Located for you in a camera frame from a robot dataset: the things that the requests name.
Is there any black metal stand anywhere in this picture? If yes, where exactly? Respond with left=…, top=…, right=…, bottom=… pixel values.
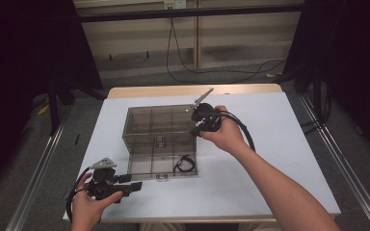
left=312, top=64, right=324, bottom=124
left=46, top=78, right=63, bottom=137

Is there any wall socket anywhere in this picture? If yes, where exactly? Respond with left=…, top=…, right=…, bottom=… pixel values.
left=163, top=0, right=187, bottom=11

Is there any hand-held gripper black cable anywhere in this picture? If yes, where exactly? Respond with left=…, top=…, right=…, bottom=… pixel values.
left=201, top=110, right=257, bottom=153
left=65, top=167, right=93, bottom=224

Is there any smoky transparent drawer box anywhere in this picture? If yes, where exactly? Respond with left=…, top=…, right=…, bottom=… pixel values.
left=121, top=103, right=198, bottom=152

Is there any left hand-held gripper black cable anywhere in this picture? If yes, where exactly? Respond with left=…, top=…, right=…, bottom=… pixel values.
left=65, top=167, right=93, bottom=224

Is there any metal floor rail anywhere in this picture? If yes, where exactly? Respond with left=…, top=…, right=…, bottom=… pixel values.
left=298, top=92, right=370, bottom=231
left=5, top=107, right=70, bottom=231

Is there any black cable by stand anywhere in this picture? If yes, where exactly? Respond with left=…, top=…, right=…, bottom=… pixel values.
left=302, top=86, right=332, bottom=135

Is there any dark curtain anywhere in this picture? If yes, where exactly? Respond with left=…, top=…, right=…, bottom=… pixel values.
left=281, top=0, right=370, bottom=162
left=0, top=0, right=104, bottom=196

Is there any black horizontal bar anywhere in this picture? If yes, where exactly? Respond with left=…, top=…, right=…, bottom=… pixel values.
left=78, top=3, right=304, bottom=24

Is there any white table mat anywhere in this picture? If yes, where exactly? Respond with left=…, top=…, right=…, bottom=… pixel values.
left=62, top=91, right=342, bottom=222

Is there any wooden post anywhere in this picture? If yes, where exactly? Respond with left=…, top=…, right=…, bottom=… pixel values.
left=192, top=0, right=204, bottom=69

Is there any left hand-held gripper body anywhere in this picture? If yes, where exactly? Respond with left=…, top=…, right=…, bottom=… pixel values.
left=86, top=157, right=125, bottom=201

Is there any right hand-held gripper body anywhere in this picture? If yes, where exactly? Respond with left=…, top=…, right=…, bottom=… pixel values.
left=186, top=88, right=223, bottom=133

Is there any wooden table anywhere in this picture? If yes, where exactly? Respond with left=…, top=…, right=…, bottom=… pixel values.
left=62, top=83, right=342, bottom=225

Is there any person's left hand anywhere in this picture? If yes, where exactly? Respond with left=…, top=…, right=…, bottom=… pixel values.
left=71, top=172, right=124, bottom=227

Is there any black floor cable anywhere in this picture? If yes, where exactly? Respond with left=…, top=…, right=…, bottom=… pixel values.
left=165, top=17, right=287, bottom=85

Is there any right hand-held gripper black cable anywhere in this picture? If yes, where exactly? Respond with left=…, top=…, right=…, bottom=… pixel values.
left=201, top=110, right=257, bottom=153

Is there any person's right hand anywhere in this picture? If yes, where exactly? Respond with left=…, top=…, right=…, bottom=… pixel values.
left=199, top=105, right=249, bottom=157

